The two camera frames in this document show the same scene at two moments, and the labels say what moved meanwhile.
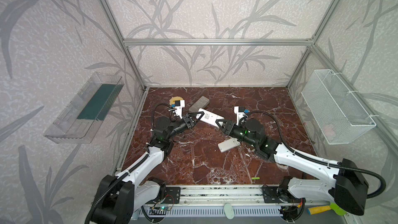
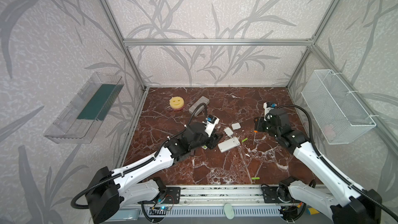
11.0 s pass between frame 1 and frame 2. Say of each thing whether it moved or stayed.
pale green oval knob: stayed
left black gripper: moved
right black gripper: moved
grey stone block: stayed
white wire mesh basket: stayed
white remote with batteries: stayed
